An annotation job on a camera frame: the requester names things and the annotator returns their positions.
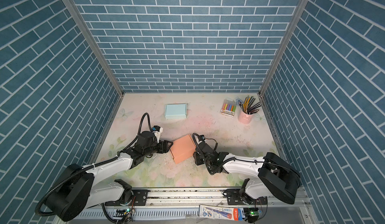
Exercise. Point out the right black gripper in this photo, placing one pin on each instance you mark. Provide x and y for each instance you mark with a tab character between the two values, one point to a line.
196	158

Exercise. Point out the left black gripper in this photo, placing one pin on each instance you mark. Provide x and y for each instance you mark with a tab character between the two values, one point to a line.
166	149

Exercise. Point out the pink paper box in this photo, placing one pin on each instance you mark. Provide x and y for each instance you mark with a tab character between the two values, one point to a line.
182	149

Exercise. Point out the light blue paper box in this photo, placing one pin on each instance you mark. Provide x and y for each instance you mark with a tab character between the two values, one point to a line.
175	111

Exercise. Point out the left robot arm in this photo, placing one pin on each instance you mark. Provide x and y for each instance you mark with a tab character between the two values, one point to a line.
76	188

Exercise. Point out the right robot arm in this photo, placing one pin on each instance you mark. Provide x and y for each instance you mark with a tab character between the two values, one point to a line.
265	176

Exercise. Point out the box of coloured markers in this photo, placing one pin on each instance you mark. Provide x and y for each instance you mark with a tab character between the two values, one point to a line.
228	108

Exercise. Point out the pink pencil cup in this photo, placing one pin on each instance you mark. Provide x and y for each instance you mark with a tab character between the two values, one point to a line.
244	118

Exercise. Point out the coloured pencils bundle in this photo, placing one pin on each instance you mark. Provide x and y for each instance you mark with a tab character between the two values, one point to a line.
250	106

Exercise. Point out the white blue red package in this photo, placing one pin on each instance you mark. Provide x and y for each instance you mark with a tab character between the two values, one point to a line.
220	213

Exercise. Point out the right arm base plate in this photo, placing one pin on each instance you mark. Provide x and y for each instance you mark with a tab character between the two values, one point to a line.
237	196

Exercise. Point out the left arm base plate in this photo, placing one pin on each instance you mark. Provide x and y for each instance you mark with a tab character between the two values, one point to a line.
132	197

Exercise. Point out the aluminium front rail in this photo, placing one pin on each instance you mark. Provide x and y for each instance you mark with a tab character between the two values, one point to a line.
180	203

